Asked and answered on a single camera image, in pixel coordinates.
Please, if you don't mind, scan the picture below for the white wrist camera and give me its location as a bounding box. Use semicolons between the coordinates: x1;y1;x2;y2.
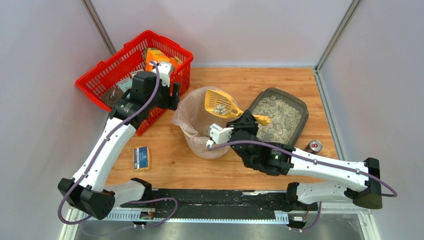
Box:
156;61;174;87
206;123;234;148

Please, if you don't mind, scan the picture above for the drink can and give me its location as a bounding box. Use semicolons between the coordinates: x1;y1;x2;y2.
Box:
304;139;323;155

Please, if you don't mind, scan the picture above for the white bin with bag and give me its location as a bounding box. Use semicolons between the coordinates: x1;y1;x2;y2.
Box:
171;86;230;159

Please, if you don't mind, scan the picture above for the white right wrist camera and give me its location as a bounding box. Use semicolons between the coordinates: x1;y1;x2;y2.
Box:
206;123;234;148

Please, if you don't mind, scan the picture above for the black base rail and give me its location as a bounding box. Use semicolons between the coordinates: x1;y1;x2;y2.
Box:
121;188;318;220

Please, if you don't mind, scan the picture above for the yellow litter scoop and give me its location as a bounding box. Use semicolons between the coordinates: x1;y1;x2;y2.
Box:
204;89;271;127

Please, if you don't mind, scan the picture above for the red shopping basket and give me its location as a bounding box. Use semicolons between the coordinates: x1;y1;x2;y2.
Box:
75;30;194;136

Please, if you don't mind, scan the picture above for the cat litter clump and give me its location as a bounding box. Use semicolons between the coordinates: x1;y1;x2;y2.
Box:
212;103;230;116

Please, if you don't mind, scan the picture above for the blue yellow sponge pack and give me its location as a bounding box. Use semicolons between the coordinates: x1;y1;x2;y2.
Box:
133;146;152;172

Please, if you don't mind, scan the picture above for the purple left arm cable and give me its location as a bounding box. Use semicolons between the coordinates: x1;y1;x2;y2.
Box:
57;60;162;226

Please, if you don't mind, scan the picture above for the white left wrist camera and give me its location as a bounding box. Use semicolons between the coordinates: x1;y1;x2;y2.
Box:
156;61;174;87

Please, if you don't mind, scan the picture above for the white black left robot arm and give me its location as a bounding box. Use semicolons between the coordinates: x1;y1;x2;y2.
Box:
57;71;180;225

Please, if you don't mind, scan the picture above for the teal small box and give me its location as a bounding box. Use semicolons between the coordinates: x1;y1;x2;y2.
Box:
116;77;133;93

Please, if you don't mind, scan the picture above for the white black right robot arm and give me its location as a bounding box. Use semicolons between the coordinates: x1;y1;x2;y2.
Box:
226;111;383;210

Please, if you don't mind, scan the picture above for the orange sponge stack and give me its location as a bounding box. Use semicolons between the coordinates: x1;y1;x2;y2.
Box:
143;47;183;71

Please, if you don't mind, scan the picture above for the grey litter box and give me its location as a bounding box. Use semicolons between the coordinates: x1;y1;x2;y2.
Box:
248;87;309;146

